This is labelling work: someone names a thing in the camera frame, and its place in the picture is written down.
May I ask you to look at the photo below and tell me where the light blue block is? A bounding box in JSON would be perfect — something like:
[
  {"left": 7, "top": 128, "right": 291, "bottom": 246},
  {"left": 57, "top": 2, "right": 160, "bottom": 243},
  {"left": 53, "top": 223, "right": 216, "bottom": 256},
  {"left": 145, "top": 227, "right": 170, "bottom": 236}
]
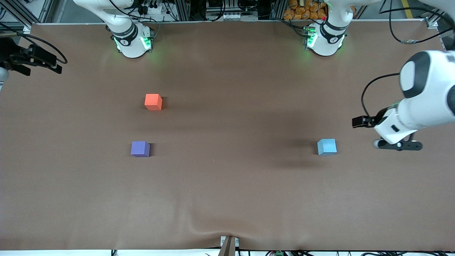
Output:
[{"left": 317, "top": 139, "right": 337, "bottom": 156}]

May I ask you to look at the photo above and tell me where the purple block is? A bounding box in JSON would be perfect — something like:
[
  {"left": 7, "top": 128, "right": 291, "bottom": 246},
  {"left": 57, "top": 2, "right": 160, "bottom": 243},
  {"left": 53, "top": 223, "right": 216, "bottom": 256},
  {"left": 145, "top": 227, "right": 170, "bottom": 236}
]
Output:
[{"left": 130, "top": 141, "right": 150, "bottom": 158}]

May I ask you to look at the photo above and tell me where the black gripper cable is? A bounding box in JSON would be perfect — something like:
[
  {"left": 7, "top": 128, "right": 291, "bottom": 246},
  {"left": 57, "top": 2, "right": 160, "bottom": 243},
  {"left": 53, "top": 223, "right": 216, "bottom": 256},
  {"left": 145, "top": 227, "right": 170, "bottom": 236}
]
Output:
[
  {"left": 16, "top": 33, "right": 68, "bottom": 65},
  {"left": 361, "top": 0, "right": 455, "bottom": 119}
]

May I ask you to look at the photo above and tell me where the aluminium frame extrusion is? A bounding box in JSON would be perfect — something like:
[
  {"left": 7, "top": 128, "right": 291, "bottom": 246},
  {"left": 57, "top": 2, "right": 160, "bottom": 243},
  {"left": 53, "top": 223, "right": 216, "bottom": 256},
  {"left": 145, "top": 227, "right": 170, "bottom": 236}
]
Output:
[
  {"left": 421, "top": 11, "right": 447, "bottom": 50},
  {"left": 0, "top": 0, "right": 54, "bottom": 34}
]

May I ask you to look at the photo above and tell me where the orange block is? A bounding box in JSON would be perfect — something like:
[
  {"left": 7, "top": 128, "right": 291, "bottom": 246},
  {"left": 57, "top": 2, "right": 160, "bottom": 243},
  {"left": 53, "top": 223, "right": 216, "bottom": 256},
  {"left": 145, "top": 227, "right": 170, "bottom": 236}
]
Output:
[{"left": 144, "top": 94, "right": 163, "bottom": 111}]

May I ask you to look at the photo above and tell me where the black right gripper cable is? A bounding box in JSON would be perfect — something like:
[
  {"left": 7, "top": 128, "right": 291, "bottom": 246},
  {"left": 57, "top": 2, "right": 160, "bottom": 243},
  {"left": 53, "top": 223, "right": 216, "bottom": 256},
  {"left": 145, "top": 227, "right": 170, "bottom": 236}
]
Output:
[{"left": 16, "top": 33, "right": 68, "bottom": 65}]

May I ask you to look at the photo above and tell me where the grey socket strip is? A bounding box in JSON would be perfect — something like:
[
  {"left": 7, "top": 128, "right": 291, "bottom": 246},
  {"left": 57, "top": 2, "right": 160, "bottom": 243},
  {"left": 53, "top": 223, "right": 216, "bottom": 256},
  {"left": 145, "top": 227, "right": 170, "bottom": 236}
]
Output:
[{"left": 206, "top": 10, "right": 258, "bottom": 21}]

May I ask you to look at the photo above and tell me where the brown table cloth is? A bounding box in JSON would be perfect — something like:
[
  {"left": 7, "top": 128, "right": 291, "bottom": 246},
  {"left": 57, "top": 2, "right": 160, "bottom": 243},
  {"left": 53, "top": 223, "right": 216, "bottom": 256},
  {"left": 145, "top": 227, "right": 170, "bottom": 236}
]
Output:
[{"left": 0, "top": 21, "right": 455, "bottom": 251}]

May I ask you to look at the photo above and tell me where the pile of orange objects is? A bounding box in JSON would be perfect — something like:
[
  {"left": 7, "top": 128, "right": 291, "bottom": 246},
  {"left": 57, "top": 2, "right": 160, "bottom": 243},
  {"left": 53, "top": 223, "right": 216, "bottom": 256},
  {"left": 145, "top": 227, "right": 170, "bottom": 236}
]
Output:
[{"left": 283, "top": 0, "right": 328, "bottom": 21}]

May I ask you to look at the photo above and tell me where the metal bracket with pole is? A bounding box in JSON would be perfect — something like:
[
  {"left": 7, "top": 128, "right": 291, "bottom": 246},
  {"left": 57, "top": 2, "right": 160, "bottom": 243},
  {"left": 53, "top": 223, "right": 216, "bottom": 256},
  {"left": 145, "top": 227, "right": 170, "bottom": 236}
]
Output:
[{"left": 220, "top": 235, "right": 240, "bottom": 256}]

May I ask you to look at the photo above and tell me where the white power strip with plugs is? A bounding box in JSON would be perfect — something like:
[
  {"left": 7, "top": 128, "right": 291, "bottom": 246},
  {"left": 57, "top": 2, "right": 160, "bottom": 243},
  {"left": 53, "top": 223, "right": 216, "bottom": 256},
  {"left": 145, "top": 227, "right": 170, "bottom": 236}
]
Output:
[{"left": 137, "top": 0, "right": 168, "bottom": 17}]

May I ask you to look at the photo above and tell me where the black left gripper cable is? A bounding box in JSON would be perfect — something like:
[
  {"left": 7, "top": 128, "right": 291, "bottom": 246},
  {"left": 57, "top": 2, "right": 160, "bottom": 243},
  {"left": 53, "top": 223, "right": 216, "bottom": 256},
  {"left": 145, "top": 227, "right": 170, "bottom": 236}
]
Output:
[{"left": 361, "top": 0, "right": 455, "bottom": 119}]

